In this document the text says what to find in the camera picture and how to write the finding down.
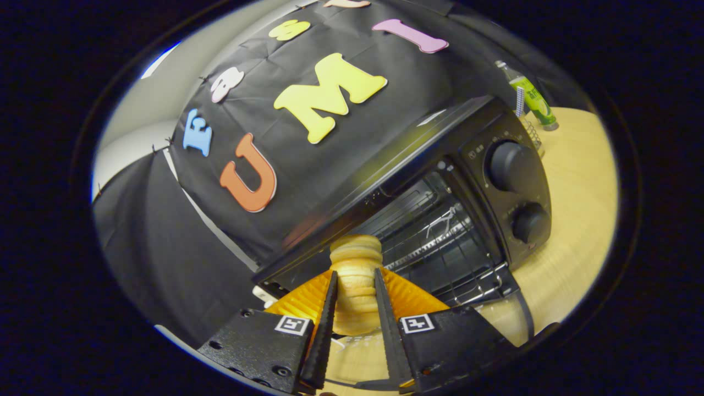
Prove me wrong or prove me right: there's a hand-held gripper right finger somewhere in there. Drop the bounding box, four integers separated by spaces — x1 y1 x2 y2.
374 268 518 394

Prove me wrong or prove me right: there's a black toaster oven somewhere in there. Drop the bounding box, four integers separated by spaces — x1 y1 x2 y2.
253 95 553 392

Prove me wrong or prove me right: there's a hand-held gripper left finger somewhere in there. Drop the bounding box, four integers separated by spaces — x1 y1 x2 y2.
197 269 339 394

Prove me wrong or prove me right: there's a green label drink bottle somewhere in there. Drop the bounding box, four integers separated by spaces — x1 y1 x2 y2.
495 59 560 131

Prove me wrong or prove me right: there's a golden layered bread roll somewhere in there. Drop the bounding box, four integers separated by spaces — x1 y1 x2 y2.
329 234 383 336

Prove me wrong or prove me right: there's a wire mesh holder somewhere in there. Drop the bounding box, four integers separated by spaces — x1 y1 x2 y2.
517 113 547 160

